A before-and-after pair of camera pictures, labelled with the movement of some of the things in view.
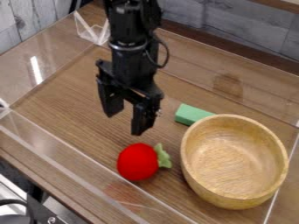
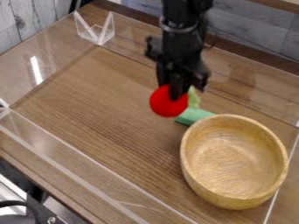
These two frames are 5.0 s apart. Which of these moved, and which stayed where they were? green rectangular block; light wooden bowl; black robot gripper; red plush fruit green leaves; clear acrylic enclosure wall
Moved: black robot gripper; red plush fruit green leaves
Stayed: clear acrylic enclosure wall; light wooden bowl; green rectangular block
